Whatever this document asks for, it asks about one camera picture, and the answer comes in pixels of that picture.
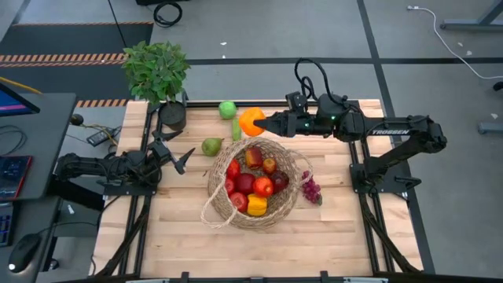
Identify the red yellow mango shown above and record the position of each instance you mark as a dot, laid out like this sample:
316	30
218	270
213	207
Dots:
254	157

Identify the green bell pepper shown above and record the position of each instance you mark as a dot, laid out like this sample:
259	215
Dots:
228	110

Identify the yellow bell pepper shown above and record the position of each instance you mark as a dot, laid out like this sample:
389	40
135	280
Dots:
257	205

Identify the computer monitor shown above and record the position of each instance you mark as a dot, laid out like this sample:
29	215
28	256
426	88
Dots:
12	104

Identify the woven wicker basket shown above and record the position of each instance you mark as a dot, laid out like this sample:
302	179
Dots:
283	208

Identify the dark red apple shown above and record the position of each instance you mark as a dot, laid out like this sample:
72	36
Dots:
280	181

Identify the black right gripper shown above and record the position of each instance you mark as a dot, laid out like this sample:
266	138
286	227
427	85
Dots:
300	125

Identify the black power adapter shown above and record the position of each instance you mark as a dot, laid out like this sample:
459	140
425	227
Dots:
100	137

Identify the red bell pepper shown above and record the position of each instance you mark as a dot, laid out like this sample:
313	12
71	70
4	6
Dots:
233	169

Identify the short grey table foot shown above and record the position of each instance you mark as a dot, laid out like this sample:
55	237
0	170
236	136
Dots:
491	128

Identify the red tomato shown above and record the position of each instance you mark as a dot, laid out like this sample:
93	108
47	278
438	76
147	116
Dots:
263	187

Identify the dark tablet red edge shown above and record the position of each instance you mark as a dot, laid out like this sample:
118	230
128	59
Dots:
13	177

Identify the orange fruit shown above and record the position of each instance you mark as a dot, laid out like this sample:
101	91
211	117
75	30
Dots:
247	122

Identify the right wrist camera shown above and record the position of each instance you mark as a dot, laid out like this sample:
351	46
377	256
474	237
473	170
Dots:
295	101

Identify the dark grey desk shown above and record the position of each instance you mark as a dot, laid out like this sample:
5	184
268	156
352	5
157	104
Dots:
43	220

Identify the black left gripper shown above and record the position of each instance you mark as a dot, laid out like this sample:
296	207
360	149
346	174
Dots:
165	155

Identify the orange red peach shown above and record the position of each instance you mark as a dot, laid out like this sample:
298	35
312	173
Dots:
269	165

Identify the purple grape bunch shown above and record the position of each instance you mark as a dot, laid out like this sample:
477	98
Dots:
311	190

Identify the black caster wheel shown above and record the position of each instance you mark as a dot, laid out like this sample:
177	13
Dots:
499	85

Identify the black keyboard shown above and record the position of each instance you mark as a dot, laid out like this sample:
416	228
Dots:
4	230

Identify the black computer mouse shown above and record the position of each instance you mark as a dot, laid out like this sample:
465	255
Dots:
23	251

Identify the black desk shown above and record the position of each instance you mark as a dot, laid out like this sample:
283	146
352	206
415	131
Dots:
47	137

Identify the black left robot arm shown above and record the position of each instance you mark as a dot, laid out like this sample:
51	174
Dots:
86	167

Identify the green pear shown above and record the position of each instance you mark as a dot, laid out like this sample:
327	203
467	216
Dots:
211	147

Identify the black aluminium table frame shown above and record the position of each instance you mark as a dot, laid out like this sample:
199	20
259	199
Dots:
204	104

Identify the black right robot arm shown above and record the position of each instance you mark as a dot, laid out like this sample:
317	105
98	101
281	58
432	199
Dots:
428	139

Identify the green potted plant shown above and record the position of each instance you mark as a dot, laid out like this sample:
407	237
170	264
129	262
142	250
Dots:
157	70

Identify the black hazard striped floor mat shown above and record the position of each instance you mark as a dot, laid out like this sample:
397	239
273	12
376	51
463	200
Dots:
59	39

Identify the red round fruit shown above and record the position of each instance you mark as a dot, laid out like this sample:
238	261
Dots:
228	186

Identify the green cucumber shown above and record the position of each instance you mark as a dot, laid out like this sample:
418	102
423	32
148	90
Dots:
236	131

